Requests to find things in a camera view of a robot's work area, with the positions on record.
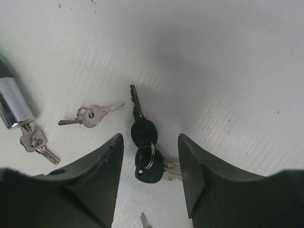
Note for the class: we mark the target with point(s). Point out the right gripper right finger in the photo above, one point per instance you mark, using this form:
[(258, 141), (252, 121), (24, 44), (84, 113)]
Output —
[(220, 195)]

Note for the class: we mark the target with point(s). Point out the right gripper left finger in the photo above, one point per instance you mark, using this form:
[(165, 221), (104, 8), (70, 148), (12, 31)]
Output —
[(79, 195)]

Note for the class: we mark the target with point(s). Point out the black-headed key pair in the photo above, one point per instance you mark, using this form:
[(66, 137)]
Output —
[(150, 165)]

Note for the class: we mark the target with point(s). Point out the green cable bike lock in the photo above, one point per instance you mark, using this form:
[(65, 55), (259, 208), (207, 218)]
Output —
[(14, 109)]

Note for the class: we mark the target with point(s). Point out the small silver keys right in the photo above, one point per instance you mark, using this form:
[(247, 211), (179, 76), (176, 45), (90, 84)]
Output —
[(144, 221)]

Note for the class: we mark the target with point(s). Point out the small silver keys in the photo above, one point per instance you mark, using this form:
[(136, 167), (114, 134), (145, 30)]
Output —
[(90, 117), (144, 221)]

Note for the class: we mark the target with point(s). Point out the small silver keys upper left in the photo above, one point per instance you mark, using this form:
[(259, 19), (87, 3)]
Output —
[(90, 117)]

